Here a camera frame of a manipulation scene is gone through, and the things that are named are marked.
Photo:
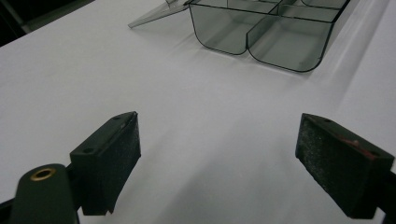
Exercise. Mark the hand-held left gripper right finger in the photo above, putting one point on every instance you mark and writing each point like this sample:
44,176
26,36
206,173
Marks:
339,168

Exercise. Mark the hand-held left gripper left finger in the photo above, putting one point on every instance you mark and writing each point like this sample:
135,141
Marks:
106,161

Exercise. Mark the clear grey compartment box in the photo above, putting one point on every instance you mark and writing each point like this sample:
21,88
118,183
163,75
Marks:
264,31

